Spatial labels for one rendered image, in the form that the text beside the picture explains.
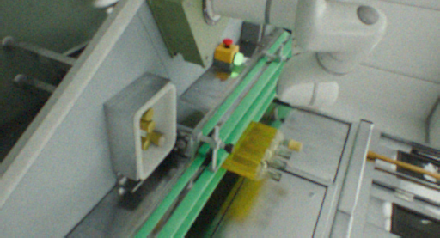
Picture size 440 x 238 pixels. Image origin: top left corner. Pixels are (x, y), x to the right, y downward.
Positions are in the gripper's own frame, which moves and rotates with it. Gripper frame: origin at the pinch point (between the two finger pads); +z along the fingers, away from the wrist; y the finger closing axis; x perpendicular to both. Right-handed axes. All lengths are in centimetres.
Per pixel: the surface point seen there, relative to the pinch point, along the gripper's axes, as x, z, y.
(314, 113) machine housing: 80, -21, 12
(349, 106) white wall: 649, 68, 60
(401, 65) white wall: 620, 144, -21
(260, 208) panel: 25, -60, 15
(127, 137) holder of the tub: -24, -43, 35
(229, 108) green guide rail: 15.3, -29.2, 27.6
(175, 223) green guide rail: -10, -63, 26
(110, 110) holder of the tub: -29, -37, 37
